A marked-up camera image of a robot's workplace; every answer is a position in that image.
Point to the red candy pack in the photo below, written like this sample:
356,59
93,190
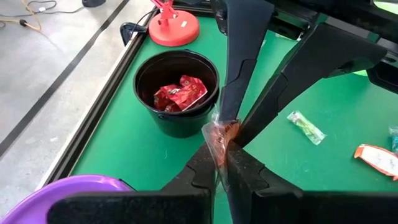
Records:
164,99
192,91

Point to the green table mat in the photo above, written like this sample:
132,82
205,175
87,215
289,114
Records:
140,155

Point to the orange white printed candy pack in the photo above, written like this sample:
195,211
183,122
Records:
377,158

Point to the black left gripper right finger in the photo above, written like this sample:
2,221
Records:
280,205

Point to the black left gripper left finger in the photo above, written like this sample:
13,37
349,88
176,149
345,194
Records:
140,208

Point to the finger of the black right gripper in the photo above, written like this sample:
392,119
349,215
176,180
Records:
326,53
245,37

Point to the clear green candy bag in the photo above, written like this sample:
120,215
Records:
306,127

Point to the black aluminium table frame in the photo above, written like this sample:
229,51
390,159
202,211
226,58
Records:
99,109

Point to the clear red candy bag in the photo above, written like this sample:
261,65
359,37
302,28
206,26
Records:
219,140

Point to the red desk lamp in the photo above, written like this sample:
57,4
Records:
174,31

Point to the black bucket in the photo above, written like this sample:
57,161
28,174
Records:
186,124

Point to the clear teal candy bag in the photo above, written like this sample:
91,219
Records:
395,138

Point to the purple face bucket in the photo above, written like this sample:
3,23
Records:
37,202

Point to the black chair base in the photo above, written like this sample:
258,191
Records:
93,2

